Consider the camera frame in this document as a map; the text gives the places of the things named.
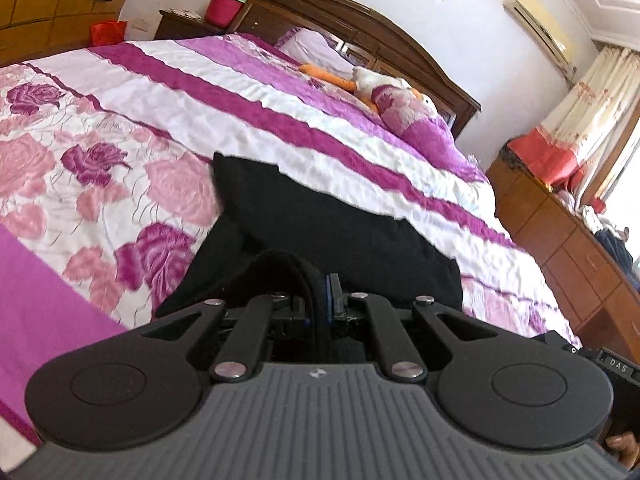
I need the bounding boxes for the dark wooden headboard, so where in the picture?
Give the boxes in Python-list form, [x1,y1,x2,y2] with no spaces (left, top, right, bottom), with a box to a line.
[232,0,482,139]

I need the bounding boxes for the brown wooden wardrobe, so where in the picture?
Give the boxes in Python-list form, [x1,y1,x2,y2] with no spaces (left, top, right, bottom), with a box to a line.
[0,0,143,67]

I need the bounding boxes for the cream and coral curtain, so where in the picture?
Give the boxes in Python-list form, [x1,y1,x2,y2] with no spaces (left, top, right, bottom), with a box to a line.
[507,45,640,212]

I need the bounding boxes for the person's right hand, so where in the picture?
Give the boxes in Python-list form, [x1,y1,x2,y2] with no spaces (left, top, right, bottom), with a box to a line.
[604,432,640,468]

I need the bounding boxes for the white wall air conditioner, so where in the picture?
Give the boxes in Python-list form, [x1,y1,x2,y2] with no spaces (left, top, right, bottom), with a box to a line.
[502,0,578,75]

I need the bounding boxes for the red gift bag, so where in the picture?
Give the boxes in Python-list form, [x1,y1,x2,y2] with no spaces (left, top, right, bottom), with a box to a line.
[90,20,129,49]

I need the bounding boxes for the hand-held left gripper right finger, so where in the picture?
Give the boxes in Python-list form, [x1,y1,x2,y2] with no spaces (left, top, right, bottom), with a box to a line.
[326,273,502,384]

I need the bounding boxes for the brown wooden dresser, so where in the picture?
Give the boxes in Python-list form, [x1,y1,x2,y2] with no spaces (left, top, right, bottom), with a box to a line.
[487,157,640,362]

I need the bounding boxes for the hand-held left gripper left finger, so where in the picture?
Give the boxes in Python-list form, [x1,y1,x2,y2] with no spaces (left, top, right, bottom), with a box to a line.
[142,292,307,382]

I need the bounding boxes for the dark wooden nightstand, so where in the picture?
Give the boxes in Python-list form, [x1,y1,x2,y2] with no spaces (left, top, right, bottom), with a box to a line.
[154,9,228,41]

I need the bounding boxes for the purple and white pillow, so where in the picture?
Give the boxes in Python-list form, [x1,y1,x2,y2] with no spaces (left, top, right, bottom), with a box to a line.
[370,85,490,184]

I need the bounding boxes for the pile of clothes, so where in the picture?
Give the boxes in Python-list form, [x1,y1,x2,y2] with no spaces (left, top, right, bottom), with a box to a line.
[560,190,637,267]

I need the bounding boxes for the black button cardigan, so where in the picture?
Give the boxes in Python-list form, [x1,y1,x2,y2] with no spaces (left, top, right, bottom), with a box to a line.
[155,151,463,358]

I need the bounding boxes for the pink bucket with green rim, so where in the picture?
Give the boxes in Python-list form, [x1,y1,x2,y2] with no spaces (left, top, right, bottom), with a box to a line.
[206,0,249,28]

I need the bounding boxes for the purple frilled pillow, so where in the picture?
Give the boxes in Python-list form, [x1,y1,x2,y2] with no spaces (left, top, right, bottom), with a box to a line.
[276,27,358,81]

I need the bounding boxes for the purple floral bedspread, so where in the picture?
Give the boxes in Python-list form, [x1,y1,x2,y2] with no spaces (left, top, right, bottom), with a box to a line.
[0,32,583,447]

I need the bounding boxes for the white plush duck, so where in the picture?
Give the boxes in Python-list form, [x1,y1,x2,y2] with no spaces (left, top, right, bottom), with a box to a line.
[299,62,437,112]

